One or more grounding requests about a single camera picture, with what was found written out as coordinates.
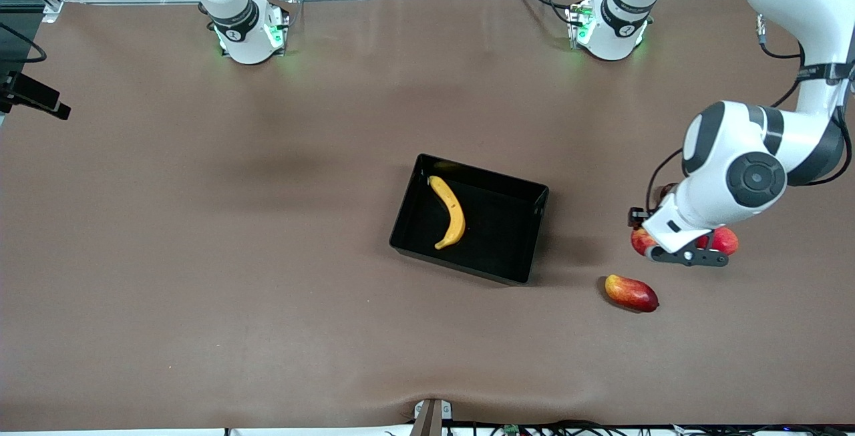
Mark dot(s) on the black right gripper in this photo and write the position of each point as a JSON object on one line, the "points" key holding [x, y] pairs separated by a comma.
{"points": [[35, 92]]}

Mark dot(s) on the small red yellow apple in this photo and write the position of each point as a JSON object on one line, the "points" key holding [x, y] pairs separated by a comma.
{"points": [[641, 241]]}

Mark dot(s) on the black rectangular plastic box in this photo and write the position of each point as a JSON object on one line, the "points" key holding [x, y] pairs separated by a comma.
{"points": [[507, 249]]}

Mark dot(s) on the yellow banana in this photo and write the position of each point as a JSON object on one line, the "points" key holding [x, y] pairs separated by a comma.
{"points": [[456, 219]]}

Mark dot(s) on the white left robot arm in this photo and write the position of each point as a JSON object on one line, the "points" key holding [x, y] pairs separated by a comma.
{"points": [[755, 179]]}

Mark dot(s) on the dark purple plum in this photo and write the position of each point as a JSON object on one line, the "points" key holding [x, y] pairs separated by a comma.
{"points": [[666, 194]]}

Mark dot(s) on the red yellow mango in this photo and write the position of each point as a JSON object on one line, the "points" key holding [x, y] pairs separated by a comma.
{"points": [[631, 293]]}

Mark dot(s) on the red peach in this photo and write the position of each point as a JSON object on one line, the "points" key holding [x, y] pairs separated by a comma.
{"points": [[728, 241]]}

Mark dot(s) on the brown table mat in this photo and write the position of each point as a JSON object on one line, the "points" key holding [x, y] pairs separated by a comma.
{"points": [[200, 289]]}

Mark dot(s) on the metal table clamp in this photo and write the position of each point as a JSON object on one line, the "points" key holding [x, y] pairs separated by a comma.
{"points": [[431, 419]]}

